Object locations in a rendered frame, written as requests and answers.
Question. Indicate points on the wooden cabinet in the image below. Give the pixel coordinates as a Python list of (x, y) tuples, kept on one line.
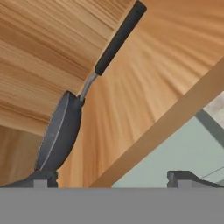
[(122, 96)]

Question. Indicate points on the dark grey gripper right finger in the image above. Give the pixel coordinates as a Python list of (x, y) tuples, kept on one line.
[(182, 178)]

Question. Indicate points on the pale green cabinet door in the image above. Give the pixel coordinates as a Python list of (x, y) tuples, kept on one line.
[(178, 151)]

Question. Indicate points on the dark grey frying pan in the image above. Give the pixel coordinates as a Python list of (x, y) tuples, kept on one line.
[(61, 128)]

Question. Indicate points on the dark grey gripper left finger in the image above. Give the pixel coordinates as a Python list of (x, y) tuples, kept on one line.
[(40, 178)]

